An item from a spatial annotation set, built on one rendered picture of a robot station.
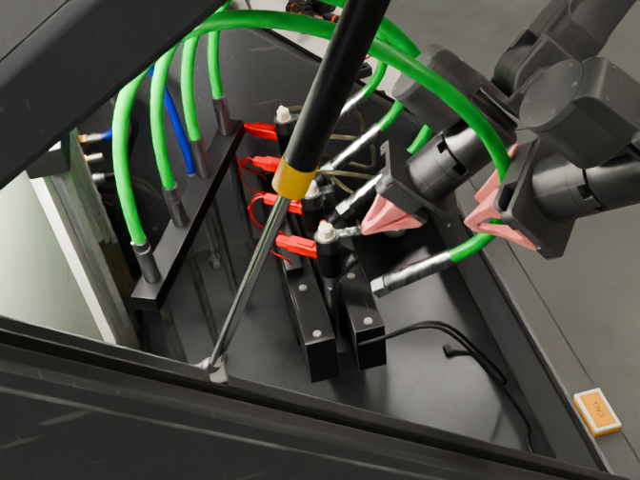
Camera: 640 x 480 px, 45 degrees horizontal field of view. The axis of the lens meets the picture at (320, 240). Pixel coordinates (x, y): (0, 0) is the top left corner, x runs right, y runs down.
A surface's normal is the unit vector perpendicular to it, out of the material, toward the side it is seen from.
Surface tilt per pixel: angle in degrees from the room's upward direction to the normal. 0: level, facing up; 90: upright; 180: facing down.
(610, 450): 0
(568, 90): 47
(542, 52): 68
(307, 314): 0
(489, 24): 0
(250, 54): 90
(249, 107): 90
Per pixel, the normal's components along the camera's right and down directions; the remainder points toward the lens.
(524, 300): -0.09, -0.71
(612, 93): 0.46, -0.23
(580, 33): 0.06, 0.34
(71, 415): 0.23, 0.66
